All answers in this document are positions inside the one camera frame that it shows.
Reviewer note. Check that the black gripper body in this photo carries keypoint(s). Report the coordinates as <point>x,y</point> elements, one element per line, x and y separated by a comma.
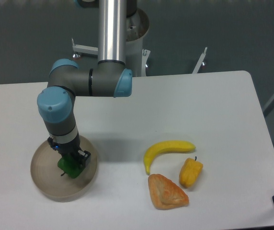
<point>71,148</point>

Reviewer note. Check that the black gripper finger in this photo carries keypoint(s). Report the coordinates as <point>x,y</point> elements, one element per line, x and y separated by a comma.
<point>84,158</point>
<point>51,143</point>

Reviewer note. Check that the green toy pepper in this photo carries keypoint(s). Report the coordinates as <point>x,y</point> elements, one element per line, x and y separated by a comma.
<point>70,166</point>

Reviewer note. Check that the silver blue-capped robot arm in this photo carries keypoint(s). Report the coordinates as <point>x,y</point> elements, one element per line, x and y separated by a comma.
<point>111,78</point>

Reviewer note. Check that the beige round plate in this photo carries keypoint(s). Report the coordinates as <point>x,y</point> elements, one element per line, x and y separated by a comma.
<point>47,177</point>

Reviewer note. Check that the yellow toy pepper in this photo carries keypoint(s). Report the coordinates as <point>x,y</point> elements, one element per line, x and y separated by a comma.
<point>189,172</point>

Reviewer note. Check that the yellow toy banana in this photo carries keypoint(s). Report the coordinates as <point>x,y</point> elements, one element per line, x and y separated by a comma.
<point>168,146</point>

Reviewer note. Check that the orange toy pastry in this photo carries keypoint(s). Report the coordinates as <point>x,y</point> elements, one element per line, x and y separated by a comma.
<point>165,194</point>

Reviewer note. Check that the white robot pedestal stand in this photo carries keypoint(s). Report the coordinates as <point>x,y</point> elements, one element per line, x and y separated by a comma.
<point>134,48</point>

